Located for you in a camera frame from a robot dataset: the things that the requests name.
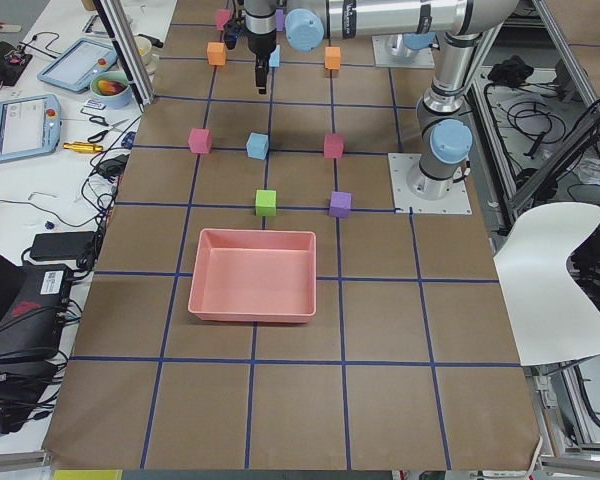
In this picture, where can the pink plastic tray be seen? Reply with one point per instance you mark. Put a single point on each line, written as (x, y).
(254, 276)

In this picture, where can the green foam block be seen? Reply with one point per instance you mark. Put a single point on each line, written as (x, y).
(265, 203)

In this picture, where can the blue teach pendant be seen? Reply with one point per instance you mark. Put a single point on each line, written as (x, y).
(75, 69)
(29, 127)

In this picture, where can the orange foam block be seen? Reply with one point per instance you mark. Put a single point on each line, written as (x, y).
(332, 58)
(216, 53)

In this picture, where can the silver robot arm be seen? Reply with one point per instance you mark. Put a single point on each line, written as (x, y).
(465, 28)

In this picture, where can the light blue foam block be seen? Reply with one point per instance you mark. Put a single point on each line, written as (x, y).
(257, 146)
(275, 57)

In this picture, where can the purple foam block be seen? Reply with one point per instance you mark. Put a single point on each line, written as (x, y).
(280, 20)
(340, 204)

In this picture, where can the beige bowl with lemon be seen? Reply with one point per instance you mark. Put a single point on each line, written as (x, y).
(145, 49)

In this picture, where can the black scissors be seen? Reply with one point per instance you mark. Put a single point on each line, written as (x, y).
(107, 128)

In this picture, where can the black power adapter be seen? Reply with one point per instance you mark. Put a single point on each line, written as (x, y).
(61, 246)

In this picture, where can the white chair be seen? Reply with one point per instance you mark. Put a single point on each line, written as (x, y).
(552, 319)

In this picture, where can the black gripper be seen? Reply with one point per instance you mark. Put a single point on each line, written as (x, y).
(259, 39)

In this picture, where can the pink foam block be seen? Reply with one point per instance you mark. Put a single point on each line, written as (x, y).
(200, 141)
(333, 146)
(222, 16)

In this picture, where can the green bowl with fruit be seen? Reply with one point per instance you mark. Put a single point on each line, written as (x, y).
(112, 89)

